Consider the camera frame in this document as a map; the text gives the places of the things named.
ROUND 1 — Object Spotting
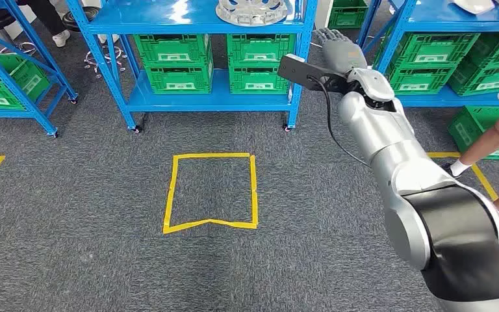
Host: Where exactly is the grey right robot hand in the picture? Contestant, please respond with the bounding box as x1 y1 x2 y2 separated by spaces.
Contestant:
314 27 368 76

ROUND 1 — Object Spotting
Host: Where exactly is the yellow floor tape square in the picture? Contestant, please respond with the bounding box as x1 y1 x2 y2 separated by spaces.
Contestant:
426 151 499 234

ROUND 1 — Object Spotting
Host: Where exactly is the white plastic part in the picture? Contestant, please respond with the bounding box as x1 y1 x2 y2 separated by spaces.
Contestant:
449 0 499 16

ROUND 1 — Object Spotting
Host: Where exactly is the person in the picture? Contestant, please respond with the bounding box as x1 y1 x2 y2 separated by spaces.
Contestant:
441 68 499 214
17 0 120 48

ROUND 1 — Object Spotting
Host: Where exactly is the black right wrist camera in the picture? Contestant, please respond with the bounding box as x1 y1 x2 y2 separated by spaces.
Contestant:
277 53 350 94

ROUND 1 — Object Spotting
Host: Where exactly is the blue metal shelf rack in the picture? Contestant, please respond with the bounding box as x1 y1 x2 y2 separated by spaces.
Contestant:
0 0 79 138
65 0 319 135
357 0 499 109

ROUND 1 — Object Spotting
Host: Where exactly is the silver plastic hubcap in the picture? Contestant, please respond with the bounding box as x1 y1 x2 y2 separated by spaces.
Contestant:
214 0 289 27

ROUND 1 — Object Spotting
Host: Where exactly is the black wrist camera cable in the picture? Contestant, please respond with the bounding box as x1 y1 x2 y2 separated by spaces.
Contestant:
307 75 373 169

